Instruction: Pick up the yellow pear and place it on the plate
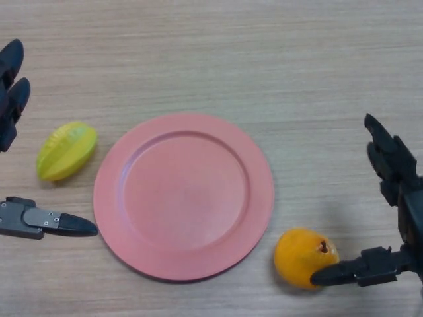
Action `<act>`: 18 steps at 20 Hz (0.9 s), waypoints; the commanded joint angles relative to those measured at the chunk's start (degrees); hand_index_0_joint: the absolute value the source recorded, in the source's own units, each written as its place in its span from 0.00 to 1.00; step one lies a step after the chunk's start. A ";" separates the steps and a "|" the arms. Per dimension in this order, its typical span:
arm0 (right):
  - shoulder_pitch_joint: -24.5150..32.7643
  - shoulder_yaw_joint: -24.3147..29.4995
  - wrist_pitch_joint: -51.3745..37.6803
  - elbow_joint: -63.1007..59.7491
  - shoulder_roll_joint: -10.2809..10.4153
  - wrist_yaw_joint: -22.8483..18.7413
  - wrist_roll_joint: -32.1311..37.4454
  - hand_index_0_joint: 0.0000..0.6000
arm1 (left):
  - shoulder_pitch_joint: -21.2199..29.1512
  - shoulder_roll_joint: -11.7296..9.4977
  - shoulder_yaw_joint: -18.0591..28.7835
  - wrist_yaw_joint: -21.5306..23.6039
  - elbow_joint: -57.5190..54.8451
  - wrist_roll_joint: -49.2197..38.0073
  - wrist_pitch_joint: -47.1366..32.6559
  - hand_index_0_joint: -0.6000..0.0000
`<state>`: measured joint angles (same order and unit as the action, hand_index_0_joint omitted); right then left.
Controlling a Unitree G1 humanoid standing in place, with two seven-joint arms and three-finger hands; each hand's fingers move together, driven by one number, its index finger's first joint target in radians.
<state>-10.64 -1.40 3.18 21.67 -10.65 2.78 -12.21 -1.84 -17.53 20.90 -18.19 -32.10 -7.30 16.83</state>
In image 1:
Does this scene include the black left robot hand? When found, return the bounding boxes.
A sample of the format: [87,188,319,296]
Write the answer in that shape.
[0,38,99,241]

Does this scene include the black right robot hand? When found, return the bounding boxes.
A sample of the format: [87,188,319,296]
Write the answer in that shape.
[310,113,423,287]

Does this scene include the yellow orange pear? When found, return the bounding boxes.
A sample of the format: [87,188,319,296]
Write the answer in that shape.
[273,227,340,291]

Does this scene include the pink round plate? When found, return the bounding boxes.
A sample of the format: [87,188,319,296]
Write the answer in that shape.
[93,113,275,283]

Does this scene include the yellow green starfruit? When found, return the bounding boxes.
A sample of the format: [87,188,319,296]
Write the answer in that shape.
[35,121,98,182]

